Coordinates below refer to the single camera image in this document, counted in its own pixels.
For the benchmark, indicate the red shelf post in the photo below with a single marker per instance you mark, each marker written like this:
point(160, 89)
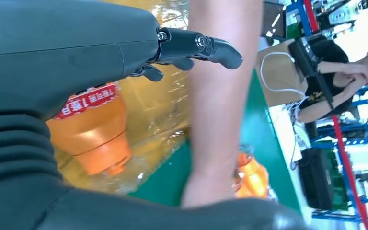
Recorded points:
point(346, 158)

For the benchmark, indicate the black carrying case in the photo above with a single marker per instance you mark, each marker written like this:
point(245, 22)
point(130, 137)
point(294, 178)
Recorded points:
point(317, 177)

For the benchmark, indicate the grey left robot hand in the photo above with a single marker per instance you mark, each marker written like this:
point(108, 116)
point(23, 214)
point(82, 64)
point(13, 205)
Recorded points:
point(60, 47)

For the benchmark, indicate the white table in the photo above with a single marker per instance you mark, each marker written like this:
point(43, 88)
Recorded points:
point(282, 143)

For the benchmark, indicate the person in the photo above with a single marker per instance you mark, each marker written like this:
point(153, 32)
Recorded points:
point(339, 57)

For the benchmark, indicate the dark tablet computer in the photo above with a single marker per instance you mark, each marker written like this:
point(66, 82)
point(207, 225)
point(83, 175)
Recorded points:
point(273, 19)

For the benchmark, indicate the yellow taped cardboard mat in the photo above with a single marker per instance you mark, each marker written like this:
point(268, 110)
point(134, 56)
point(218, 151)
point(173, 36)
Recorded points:
point(158, 104)

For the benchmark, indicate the brown cardboard box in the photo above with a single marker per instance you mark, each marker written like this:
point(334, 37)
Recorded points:
point(279, 76)

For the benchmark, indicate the blue shelf rack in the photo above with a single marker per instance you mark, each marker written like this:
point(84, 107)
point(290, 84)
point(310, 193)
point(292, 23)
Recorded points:
point(327, 143)

